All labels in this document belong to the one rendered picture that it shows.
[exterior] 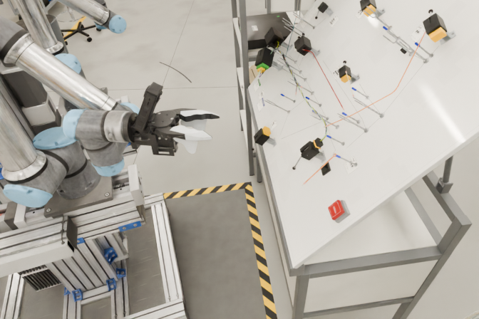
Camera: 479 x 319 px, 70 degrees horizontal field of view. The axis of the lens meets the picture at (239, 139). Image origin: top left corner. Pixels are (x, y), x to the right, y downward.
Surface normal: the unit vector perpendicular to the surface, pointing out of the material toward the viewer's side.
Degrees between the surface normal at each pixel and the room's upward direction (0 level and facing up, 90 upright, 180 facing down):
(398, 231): 0
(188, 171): 0
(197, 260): 0
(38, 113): 90
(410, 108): 52
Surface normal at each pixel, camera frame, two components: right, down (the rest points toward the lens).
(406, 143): -0.82, -0.35
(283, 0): -0.03, 0.68
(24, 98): 0.30, 0.63
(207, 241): -0.06, -0.73
